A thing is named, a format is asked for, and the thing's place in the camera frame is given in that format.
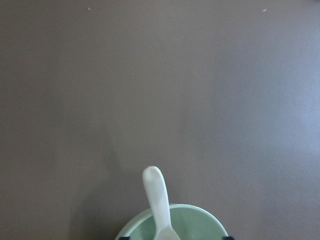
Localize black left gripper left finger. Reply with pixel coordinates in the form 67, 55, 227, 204
119, 236, 131, 240

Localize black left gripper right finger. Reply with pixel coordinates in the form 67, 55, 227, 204
221, 236, 234, 240

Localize white ceramic spoon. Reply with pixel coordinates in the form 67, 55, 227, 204
142, 166, 180, 240

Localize pale green bowl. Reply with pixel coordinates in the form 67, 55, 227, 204
115, 204, 229, 240

